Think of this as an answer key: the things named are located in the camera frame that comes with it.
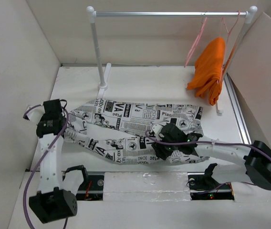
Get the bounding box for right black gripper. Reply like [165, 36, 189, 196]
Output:
[151, 133, 179, 160]

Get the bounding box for newspaper print trousers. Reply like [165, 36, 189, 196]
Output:
[64, 98, 209, 165]

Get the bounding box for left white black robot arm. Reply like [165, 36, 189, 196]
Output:
[23, 99, 89, 224]

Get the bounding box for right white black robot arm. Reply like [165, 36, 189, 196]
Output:
[145, 123, 271, 193]

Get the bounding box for orange garment on hanger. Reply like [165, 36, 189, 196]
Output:
[187, 37, 226, 106]

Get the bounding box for white metal clothes rack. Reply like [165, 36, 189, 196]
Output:
[86, 5, 258, 117]

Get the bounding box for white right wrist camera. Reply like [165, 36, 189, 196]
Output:
[149, 124, 165, 140]

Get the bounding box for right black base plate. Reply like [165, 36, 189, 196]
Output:
[186, 172, 235, 201]

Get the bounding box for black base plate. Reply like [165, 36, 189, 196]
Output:
[76, 173, 104, 201]
[186, 172, 235, 201]

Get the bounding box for aluminium rail right side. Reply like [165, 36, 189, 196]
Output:
[224, 74, 252, 144]

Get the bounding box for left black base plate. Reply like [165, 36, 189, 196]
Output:
[76, 173, 104, 201]

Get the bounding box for pink wire hanger with garment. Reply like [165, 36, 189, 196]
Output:
[219, 10, 241, 84]

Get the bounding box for pink wire hanger empty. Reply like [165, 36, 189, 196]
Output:
[184, 12, 207, 68]

